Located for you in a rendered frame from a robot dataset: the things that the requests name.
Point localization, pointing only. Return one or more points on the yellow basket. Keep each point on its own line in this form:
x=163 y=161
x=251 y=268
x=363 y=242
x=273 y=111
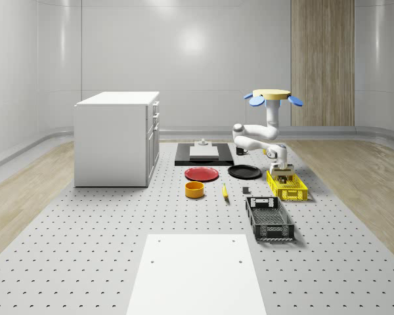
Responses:
x=293 y=192

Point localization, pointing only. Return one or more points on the black stove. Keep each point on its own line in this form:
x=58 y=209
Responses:
x=184 y=154

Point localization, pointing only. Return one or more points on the white board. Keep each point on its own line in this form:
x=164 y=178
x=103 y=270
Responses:
x=197 y=275

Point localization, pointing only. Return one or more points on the banana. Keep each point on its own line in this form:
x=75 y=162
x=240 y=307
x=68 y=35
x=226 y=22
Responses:
x=225 y=193

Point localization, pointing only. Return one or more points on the white cabinet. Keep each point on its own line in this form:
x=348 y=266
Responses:
x=111 y=144

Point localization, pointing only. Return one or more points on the black mug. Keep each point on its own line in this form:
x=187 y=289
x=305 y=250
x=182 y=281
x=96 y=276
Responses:
x=240 y=151

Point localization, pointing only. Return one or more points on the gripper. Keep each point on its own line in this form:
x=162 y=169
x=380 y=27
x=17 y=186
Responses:
x=282 y=172

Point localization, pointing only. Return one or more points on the drone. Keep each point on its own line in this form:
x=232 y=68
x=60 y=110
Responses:
x=271 y=94

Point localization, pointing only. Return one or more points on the dark grey basket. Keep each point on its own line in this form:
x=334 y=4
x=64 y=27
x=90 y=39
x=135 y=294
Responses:
x=269 y=216

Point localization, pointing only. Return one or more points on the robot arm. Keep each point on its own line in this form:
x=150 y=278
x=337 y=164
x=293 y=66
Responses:
x=256 y=129

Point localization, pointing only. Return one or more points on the yellow bowl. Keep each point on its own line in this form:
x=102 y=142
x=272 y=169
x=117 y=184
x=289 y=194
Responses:
x=194 y=191

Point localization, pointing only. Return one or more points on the grey cube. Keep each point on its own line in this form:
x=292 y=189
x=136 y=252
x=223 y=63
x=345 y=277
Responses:
x=246 y=190

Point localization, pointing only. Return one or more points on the red plate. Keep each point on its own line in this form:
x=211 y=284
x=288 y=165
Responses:
x=202 y=174

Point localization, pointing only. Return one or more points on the black plate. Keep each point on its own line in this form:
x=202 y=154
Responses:
x=244 y=172

